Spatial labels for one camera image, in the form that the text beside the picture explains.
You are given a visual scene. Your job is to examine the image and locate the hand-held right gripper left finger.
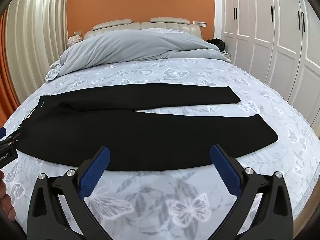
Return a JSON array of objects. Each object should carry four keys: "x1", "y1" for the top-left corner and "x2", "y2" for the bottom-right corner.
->
[{"x1": 27, "y1": 146, "x2": 111, "y2": 240}]

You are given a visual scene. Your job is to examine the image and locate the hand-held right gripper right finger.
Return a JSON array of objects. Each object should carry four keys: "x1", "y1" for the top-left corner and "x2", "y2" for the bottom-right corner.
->
[{"x1": 210, "y1": 144, "x2": 293, "y2": 240}]

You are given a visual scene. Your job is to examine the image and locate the black pants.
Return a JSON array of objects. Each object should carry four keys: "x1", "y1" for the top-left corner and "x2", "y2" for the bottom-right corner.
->
[{"x1": 16, "y1": 83, "x2": 279, "y2": 173}]

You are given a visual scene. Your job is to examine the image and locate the person's left hand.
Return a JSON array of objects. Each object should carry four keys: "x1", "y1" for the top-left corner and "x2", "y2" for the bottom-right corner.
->
[{"x1": 0, "y1": 169, "x2": 17, "y2": 221}]

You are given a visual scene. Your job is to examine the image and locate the orange curtain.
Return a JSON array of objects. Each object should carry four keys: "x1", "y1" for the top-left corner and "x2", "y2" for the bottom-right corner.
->
[{"x1": 0, "y1": 12, "x2": 21, "y2": 128}]

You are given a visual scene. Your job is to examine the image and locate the bed with butterfly-print sheet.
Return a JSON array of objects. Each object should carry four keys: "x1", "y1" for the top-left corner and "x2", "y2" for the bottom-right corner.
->
[{"x1": 1, "y1": 27, "x2": 320, "y2": 240}]

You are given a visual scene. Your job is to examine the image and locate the white pleated curtain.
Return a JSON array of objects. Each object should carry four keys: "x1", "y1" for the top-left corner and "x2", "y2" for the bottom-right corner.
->
[{"x1": 4, "y1": 0, "x2": 68, "y2": 112}]

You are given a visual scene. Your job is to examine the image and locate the white flower decoration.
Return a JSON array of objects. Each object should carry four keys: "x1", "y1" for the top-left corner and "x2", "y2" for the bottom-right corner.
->
[{"x1": 68, "y1": 34, "x2": 82, "y2": 47}]

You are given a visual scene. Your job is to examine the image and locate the black bag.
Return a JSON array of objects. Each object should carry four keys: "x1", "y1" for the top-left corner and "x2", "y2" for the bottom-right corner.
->
[{"x1": 206, "y1": 38, "x2": 227, "y2": 53}]

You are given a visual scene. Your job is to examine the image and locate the grey duvet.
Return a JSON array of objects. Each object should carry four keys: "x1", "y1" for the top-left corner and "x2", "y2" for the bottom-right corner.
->
[{"x1": 44, "y1": 32, "x2": 232, "y2": 83}]

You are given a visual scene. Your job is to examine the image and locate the white wardrobe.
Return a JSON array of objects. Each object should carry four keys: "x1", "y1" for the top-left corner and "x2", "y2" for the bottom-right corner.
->
[{"x1": 221, "y1": 0, "x2": 320, "y2": 132}]

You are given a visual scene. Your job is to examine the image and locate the cream padded headboard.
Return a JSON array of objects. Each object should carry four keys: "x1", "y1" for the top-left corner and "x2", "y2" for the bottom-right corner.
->
[{"x1": 83, "y1": 17, "x2": 202, "y2": 41}]

